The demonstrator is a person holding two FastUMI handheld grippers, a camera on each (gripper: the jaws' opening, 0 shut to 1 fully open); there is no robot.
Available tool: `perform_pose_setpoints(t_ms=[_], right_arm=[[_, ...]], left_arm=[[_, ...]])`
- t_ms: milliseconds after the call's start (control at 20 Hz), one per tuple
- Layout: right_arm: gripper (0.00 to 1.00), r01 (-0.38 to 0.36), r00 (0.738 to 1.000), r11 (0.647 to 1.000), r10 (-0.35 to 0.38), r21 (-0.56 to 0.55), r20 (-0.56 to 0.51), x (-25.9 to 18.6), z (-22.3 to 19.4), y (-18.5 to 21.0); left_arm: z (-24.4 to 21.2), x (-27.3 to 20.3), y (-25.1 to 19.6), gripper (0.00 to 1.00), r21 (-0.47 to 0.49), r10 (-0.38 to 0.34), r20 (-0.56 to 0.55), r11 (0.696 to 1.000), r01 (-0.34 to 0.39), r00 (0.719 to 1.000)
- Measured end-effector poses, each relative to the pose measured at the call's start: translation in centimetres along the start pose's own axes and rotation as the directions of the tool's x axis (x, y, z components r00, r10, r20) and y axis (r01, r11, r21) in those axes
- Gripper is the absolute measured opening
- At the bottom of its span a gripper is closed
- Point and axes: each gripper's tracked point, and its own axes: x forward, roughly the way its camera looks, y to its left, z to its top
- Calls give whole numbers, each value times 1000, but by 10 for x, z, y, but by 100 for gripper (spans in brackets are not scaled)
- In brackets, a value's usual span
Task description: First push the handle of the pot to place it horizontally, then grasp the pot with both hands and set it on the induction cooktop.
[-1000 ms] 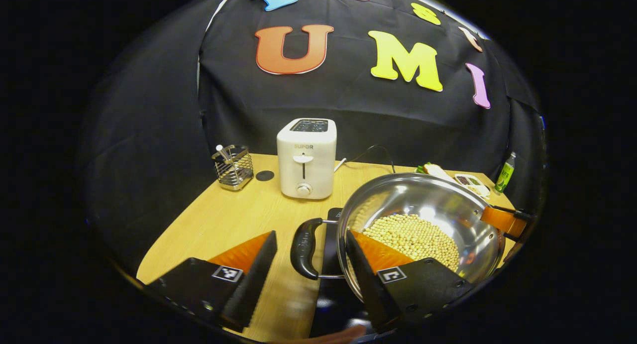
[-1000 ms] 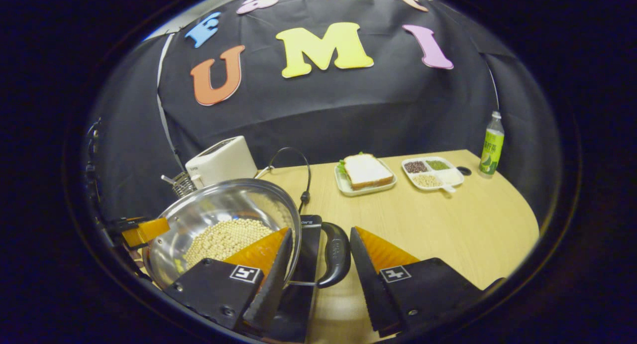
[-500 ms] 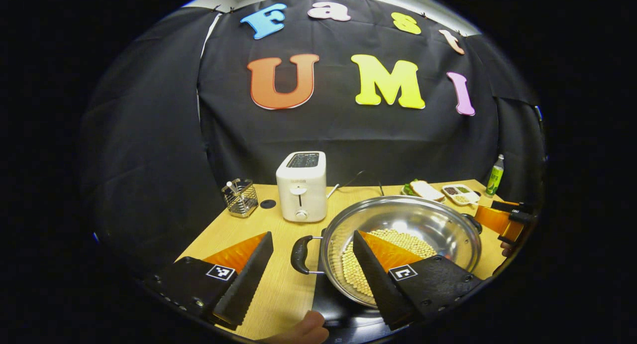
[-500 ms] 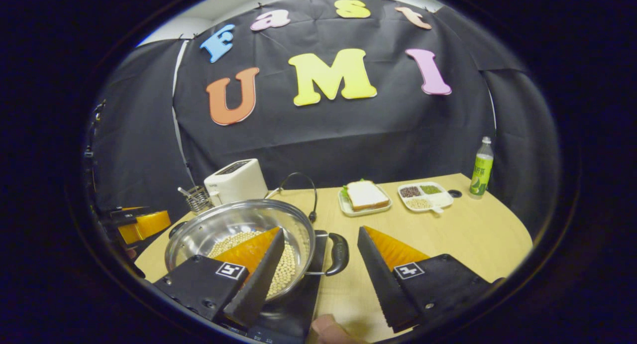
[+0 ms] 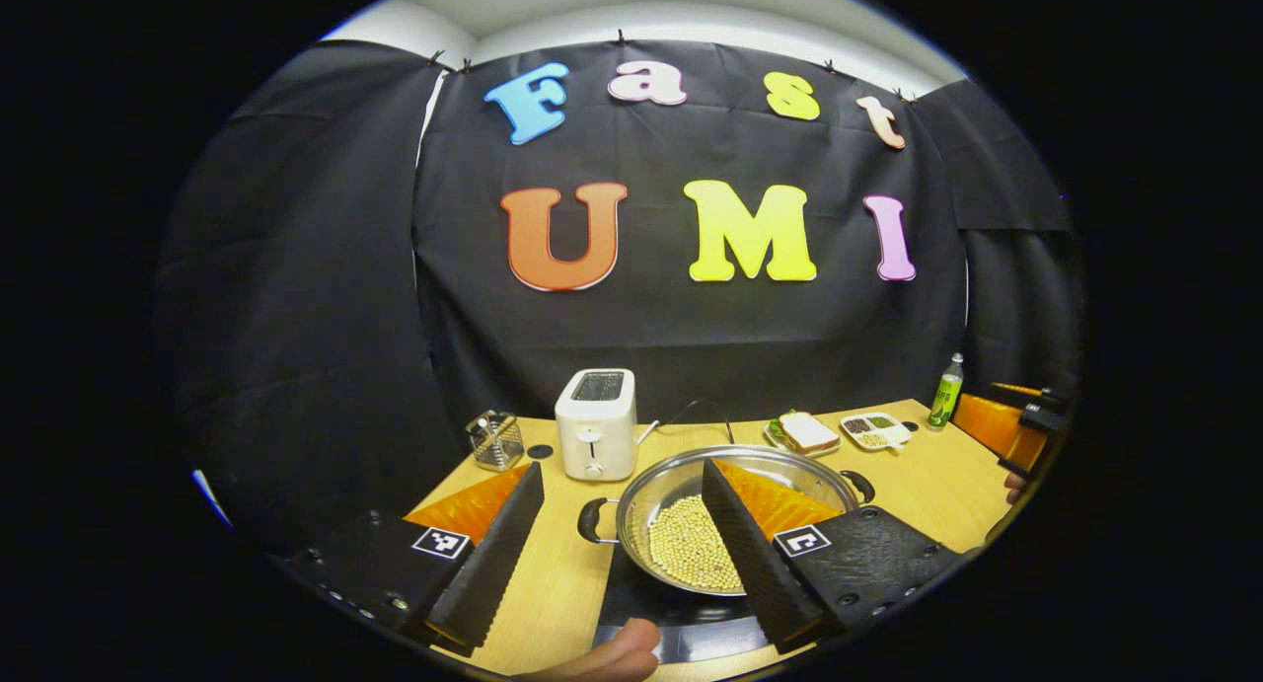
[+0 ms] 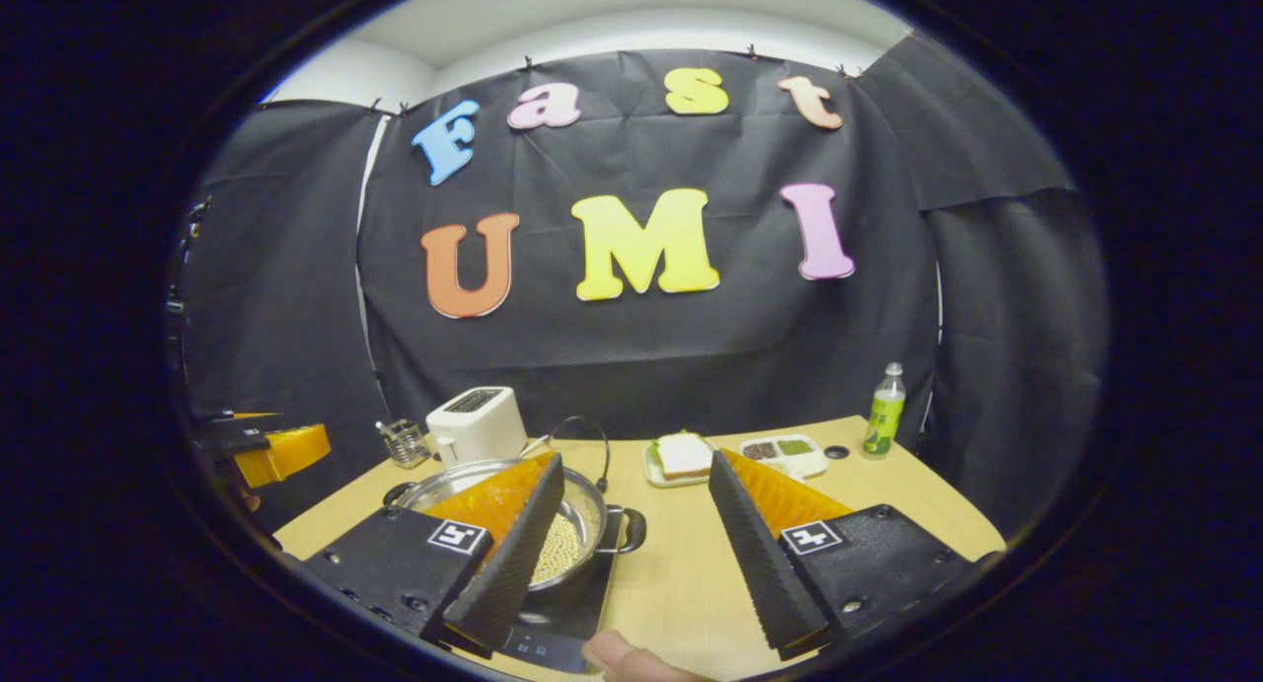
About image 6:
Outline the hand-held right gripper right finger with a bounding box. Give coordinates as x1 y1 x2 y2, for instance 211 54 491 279
708 449 990 661

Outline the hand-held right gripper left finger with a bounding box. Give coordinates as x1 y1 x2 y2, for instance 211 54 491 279
296 452 566 660

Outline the black induction cooktop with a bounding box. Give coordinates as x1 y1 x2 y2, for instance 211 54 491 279
498 509 632 675

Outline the steel pot with beans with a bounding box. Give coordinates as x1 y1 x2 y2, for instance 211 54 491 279
383 457 647 594

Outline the white compartment seasoning tray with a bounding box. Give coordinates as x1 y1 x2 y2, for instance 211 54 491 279
738 434 828 480

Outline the white bread sandwich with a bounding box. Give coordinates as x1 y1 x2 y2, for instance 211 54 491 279
656 432 713 481

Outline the white toaster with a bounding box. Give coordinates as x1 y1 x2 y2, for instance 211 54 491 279
426 386 529 468

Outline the white square plate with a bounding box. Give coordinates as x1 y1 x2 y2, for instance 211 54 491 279
644 431 716 489

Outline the green drink bottle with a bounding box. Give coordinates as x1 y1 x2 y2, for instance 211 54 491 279
862 362 907 460

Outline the black backdrop cloth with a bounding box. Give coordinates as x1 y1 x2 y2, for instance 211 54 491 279
173 31 1111 540

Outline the wire mesh utensil holder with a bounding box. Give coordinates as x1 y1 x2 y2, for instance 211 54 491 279
375 418 432 469

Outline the black power cable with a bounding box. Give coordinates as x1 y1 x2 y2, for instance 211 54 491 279
523 416 612 493

